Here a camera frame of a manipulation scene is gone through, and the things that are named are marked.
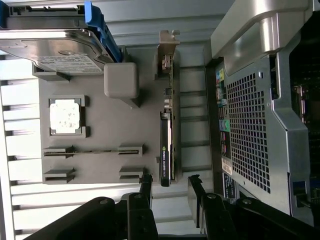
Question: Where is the grey plastic parts rack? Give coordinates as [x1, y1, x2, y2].
[32, 47, 209, 186]

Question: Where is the open black PC case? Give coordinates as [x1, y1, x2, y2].
[204, 0, 320, 218]

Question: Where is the silver CPU chip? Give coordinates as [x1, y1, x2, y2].
[49, 98, 81, 135]

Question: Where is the metal slat table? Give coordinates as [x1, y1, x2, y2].
[0, 0, 226, 240]

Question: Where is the hard disk with blue caddy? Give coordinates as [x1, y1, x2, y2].
[0, 0, 121, 76]

